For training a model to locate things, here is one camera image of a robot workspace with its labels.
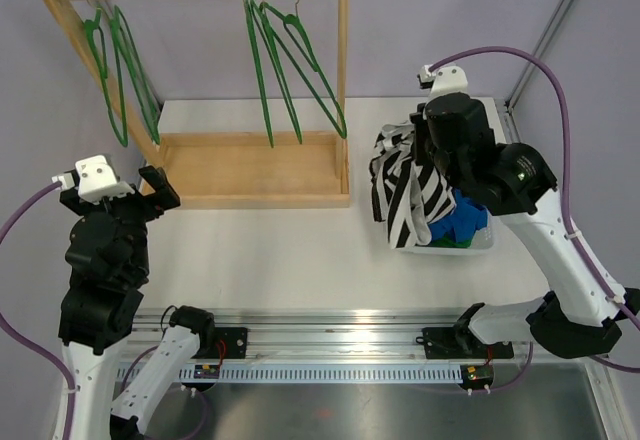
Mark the green hanger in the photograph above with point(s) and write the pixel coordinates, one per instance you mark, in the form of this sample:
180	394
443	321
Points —
96	41
294	28
250	25
125	50
268	35

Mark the green tank top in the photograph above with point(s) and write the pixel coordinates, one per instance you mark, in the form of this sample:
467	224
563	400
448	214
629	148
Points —
446	242

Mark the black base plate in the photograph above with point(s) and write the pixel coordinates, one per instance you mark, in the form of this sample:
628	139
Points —
451	343
224	342

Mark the white slotted cable duct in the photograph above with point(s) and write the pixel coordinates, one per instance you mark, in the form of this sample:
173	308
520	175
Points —
240	373

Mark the white plastic basket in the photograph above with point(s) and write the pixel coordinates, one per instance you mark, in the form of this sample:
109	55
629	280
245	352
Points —
482	241

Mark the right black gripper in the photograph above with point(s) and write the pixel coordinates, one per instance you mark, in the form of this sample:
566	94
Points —
421	157

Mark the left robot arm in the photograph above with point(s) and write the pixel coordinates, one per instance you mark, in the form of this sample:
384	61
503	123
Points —
109	261

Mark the blue tank top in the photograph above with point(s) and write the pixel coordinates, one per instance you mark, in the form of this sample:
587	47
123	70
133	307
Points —
463	222

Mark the wooden clothes rack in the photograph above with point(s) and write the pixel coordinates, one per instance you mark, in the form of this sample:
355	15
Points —
216	154

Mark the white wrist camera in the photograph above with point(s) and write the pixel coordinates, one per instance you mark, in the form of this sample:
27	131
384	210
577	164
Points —
443	81
93	179

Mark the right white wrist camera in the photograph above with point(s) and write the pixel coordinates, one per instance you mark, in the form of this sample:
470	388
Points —
443	81

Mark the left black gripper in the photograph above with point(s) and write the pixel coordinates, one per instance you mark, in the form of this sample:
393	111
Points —
163	197

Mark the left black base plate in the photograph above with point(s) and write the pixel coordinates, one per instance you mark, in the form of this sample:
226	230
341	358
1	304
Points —
224	342

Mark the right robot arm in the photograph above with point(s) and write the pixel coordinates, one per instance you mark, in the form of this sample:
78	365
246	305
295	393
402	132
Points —
579	316

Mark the black white striped tank top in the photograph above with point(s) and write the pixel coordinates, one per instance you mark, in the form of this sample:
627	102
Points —
405	197

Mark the aluminium mounting rail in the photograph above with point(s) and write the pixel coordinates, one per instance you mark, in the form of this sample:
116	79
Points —
334	336

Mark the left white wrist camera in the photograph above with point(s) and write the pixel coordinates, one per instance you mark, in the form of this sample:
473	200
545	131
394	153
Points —
93	179

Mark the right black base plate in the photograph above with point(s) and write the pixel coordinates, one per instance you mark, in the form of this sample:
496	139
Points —
451	343

